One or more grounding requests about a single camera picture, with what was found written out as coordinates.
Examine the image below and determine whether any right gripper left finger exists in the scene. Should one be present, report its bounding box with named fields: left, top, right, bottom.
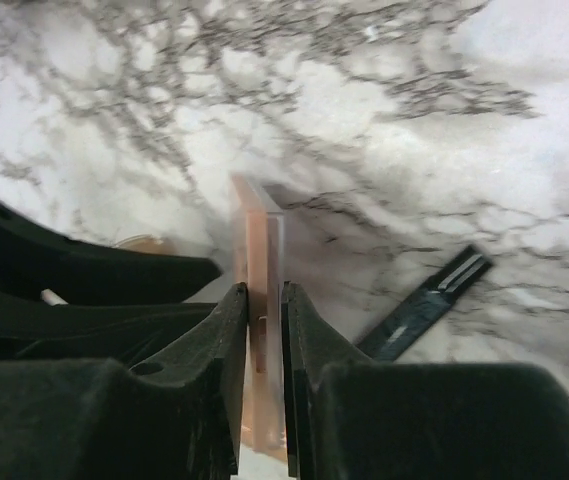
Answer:
left=0, top=284, right=248, bottom=479

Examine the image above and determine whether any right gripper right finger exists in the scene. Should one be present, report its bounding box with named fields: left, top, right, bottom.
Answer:
left=282, top=283, right=569, bottom=479

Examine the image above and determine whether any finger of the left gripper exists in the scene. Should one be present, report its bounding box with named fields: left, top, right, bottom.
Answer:
left=0, top=293, right=214, bottom=363
left=0, top=202, right=221, bottom=305

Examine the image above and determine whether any round wooden compact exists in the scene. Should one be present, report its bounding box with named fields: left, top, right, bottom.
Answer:
left=114, top=235, right=173, bottom=255

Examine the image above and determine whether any black mascara stick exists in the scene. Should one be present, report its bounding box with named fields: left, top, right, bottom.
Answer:
left=356, top=245, right=493, bottom=362

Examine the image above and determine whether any square copper compact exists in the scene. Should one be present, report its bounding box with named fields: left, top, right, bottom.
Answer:
left=230, top=174, right=287, bottom=462

